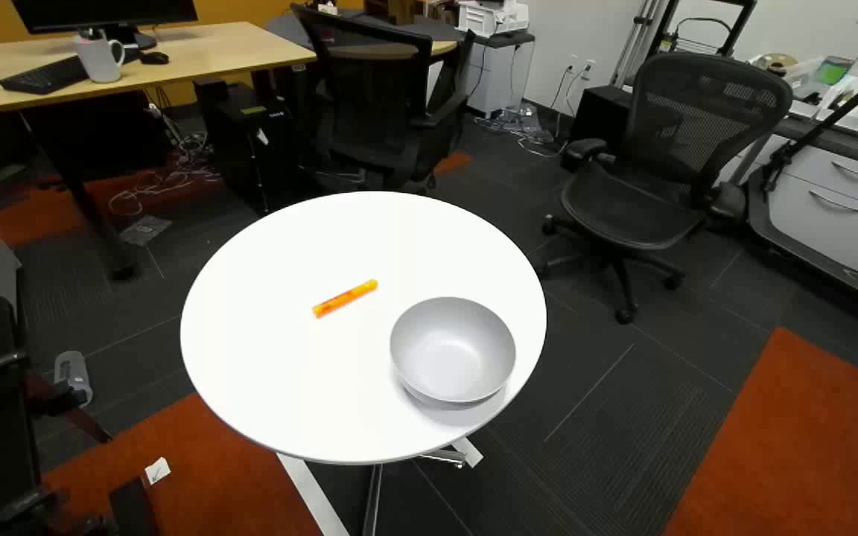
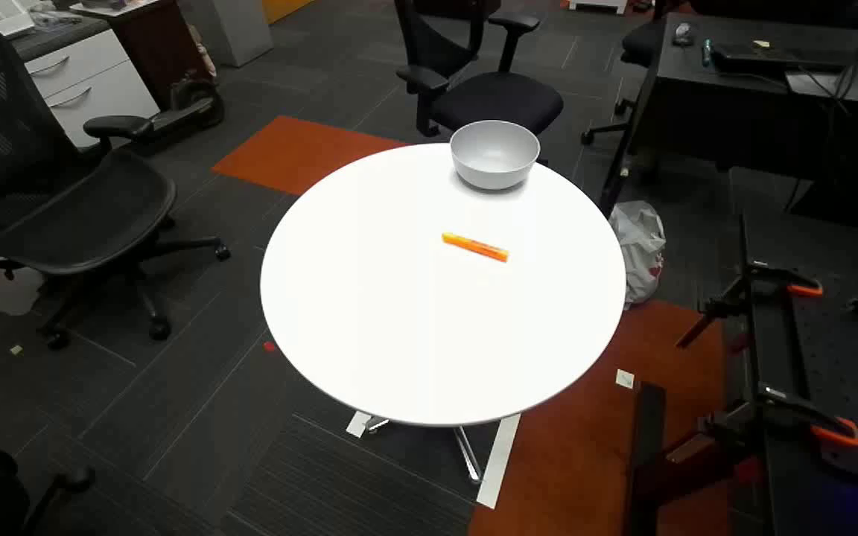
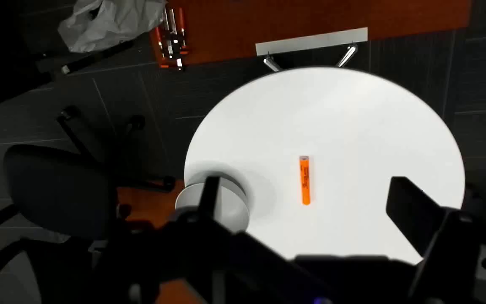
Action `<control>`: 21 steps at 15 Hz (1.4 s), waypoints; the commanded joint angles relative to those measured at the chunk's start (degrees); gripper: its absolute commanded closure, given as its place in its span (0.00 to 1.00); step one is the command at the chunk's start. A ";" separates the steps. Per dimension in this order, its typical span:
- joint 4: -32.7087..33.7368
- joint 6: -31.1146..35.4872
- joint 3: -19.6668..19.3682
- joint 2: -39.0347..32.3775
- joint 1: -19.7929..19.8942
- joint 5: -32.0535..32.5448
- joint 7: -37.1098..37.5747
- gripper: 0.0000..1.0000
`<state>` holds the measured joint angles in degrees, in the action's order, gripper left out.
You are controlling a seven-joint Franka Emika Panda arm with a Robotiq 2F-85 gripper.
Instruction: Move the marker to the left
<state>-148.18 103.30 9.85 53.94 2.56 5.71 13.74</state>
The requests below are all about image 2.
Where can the black office desk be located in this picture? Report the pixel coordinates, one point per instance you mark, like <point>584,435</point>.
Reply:
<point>736,130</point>

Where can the black keyboard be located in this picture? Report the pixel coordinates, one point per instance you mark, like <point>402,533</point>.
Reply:
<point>788,58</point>

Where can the black mesh office chair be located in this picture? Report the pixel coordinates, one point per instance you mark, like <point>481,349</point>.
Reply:
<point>80,213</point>

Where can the black electric scooter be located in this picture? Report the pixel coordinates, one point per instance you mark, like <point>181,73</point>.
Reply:
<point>190,104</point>

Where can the white drawer cabinet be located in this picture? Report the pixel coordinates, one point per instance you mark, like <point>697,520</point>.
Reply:
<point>89,83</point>

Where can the white plastic bag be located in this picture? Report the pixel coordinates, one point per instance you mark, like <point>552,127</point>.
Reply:
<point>639,249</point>

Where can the grey metal cabinet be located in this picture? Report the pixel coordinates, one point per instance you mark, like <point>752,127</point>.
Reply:
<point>229,31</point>

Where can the white metal table base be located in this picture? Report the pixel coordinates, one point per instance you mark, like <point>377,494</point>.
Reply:
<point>497,462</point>

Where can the black upright post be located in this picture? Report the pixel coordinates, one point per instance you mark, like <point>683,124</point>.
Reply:
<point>648,448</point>

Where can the black robot stand platform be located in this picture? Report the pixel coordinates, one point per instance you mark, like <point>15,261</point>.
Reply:
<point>835,366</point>

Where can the dark brown wooden cabinet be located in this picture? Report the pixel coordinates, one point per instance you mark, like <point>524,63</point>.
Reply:
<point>156,48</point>

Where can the small white floor tag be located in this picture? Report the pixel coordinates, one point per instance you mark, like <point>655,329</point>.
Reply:
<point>627,378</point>

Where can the black padded office chair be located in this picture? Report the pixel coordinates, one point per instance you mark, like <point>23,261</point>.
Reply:
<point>497,100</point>

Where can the orange marker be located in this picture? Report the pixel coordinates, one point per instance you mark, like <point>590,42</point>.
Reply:
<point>475,246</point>

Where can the grey round bowl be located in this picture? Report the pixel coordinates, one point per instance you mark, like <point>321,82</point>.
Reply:
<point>493,159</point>

